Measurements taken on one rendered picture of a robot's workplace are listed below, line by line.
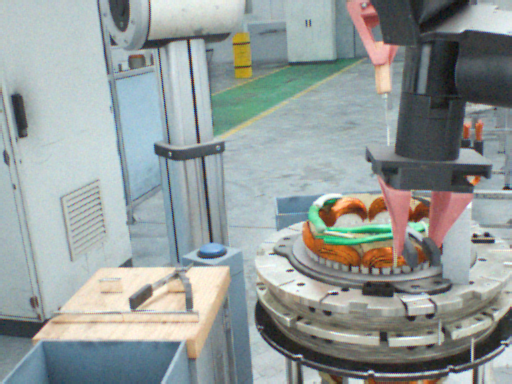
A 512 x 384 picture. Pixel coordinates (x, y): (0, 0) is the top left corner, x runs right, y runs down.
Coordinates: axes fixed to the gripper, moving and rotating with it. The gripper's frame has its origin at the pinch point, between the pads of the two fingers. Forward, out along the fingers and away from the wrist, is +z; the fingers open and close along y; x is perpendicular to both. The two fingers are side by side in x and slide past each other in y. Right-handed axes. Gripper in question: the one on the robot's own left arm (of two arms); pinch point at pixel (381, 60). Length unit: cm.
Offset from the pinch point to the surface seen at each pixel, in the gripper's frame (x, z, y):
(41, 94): 185, -47, 138
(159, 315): 23.6, 29.8, -10.9
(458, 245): -8.2, 21.9, -1.2
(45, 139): 186, -28, 142
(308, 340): 8.5, 32.8, -2.7
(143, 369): 24.1, 35.4, -13.2
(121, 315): 28.0, 29.8, -12.1
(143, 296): 26.4, 27.7, -10.0
